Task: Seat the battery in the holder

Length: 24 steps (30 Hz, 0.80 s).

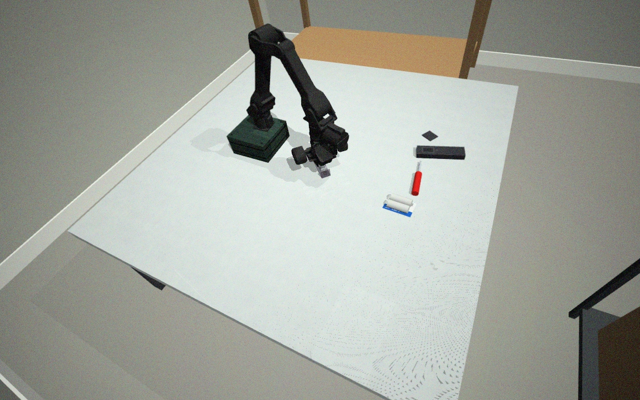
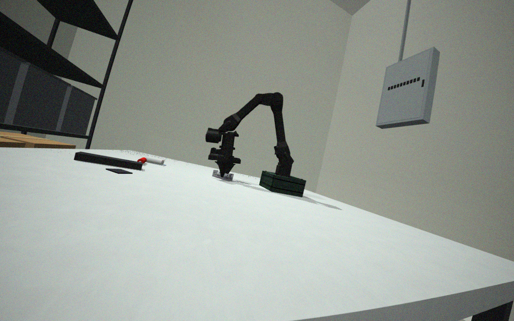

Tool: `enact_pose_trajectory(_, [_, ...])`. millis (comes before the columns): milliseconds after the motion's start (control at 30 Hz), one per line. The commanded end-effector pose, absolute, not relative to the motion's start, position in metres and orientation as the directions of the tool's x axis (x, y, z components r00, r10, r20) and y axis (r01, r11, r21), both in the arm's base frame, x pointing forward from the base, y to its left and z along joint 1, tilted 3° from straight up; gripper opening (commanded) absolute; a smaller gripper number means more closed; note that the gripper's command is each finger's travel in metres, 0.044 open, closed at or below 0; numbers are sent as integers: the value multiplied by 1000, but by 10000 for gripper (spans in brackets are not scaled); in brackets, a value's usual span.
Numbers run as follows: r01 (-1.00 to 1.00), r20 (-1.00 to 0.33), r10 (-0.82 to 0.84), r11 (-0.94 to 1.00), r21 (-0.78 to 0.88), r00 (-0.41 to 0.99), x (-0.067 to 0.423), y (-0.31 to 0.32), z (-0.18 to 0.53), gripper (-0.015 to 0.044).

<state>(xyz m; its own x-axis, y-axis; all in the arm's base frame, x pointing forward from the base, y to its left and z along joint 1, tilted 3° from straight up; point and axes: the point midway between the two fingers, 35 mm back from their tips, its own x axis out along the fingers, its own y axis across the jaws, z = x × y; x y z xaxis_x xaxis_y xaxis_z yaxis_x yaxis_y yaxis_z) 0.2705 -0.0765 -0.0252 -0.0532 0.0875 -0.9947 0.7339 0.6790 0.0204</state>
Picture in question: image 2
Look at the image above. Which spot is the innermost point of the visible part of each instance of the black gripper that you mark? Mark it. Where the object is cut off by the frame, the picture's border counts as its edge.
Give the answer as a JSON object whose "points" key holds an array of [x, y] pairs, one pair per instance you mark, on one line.
{"points": [[225, 160]]}

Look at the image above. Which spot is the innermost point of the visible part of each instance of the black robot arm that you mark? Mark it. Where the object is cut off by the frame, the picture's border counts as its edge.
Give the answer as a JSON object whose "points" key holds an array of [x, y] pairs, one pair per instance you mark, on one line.
{"points": [[275, 101]]}

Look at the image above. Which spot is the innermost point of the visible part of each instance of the dark grey flat panel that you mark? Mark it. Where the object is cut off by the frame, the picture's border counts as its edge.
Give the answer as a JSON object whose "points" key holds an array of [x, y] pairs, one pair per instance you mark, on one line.
{"points": [[119, 171]]}

